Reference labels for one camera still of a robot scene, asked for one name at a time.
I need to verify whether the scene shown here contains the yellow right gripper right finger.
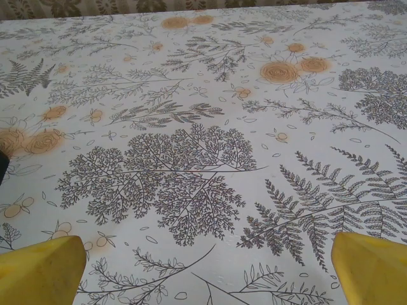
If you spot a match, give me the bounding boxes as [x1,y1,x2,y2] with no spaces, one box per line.
[331,231,407,305]

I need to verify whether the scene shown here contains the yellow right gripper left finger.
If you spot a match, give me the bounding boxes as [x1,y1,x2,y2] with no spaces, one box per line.
[0,235,86,305]

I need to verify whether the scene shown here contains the floral patterned tablecloth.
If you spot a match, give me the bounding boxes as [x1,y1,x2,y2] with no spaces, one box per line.
[0,1,407,305]

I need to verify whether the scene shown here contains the black box starry night lid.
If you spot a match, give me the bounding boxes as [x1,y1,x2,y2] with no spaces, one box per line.
[0,149,11,187]

